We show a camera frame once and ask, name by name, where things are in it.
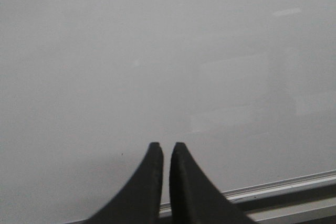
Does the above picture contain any grey metal stand crossbar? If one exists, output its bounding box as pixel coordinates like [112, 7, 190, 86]
[159, 182, 336, 224]

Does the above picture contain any white whiteboard with aluminium frame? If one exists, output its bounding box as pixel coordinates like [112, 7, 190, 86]
[1, 0, 335, 223]

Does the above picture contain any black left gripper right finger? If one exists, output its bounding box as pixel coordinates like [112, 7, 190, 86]
[169, 142, 255, 223]

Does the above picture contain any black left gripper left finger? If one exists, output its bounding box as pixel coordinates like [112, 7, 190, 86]
[86, 142, 164, 223]

